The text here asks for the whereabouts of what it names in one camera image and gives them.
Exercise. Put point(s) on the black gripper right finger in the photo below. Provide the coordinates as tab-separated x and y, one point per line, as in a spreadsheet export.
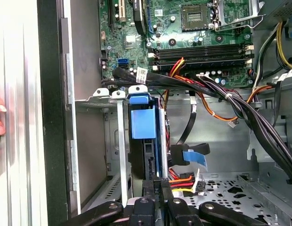
179	212

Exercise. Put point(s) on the green motherboard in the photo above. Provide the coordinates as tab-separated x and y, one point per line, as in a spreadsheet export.
164	28

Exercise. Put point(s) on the black open PC case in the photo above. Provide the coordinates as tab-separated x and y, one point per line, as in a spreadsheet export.
51	117

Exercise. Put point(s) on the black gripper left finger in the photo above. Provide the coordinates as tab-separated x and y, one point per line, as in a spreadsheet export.
144	212

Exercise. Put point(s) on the grey power supply unit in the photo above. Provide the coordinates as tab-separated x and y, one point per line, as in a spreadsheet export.
287	9

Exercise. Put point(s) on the hard disk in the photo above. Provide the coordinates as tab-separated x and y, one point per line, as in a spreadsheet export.
143	124

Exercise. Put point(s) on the CPU socket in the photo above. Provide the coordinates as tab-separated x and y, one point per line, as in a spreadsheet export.
195	16

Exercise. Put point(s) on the black RAM slot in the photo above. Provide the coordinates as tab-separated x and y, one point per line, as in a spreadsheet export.
207	61
202	54
202	48

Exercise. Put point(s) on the metal socket cover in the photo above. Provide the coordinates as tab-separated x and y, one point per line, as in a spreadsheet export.
219	11

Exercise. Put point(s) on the person's hand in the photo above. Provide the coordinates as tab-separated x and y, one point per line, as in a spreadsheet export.
1	106

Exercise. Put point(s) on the black graphics card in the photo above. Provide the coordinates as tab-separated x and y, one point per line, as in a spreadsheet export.
139	16

